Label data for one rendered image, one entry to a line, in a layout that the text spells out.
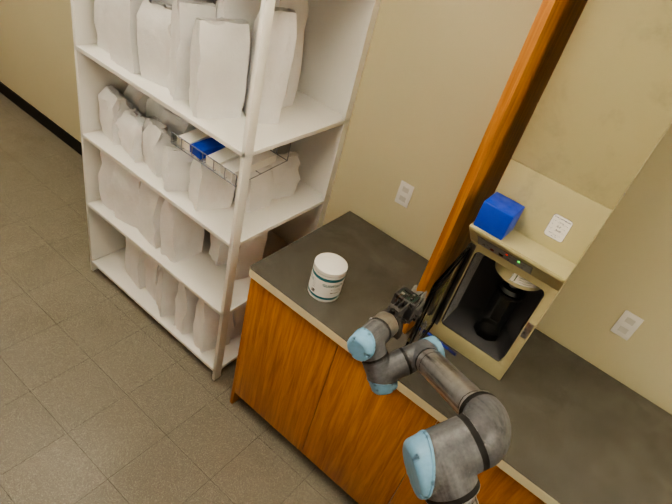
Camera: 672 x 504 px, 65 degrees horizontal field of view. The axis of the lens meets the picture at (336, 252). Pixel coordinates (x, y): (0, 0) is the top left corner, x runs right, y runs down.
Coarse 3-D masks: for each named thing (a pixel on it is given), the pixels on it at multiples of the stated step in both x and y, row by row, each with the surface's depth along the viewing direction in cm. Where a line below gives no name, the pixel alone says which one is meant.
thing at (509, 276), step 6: (498, 264) 182; (498, 270) 181; (504, 270) 179; (504, 276) 178; (510, 276) 177; (516, 276) 176; (510, 282) 177; (516, 282) 176; (522, 282) 176; (528, 282) 176; (522, 288) 176; (528, 288) 176; (534, 288) 177
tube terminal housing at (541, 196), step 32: (512, 160) 159; (512, 192) 163; (544, 192) 157; (576, 192) 151; (544, 224) 161; (576, 224) 155; (576, 256) 158; (544, 288) 169; (480, 352) 194; (512, 352) 186
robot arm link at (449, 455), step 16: (464, 416) 106; (432, 432) 104; (448, 432) 103; (464, 432) 102; (416, 448) 102; (432, 448) 101; (448, 448) 101; (464, 448) 101; (480, 448) 101; (416, 464) 100; (432, 464) 100; (448, 464) 100; (464, 464) 100; (480, 464) 101; (416, 480) 102; (432, 480) 99; (448, 480) 100; (464, 480) 101; (432, 496) 102; (448, 496) 100; (464, 496) 101
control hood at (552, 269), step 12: (492, 240) 161; (504, 240) 161; (516, 240) 162; (528, 240) 164; (516, 252) 157; (528, 252) 158; (540, 252) 160; (552, 252) 162; (528, 264) 158; (540, 264) 155; (552, 264) 156; (564, 264) 158; (540, 276) 161; (552, 276) 154; (564, 276) 153
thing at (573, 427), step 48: (336, 240) 238; (384, 240) 247; (288, 288) 207; (384, 288) 220; (336, 336) 194; (480, 384) 190; (528, 384) 196; (576, 384) 201; (528, 432) 178; (576, 432) 183; (624, 432) 188; (528, 480) 164; (576, 480) 168; (624, 480) 172
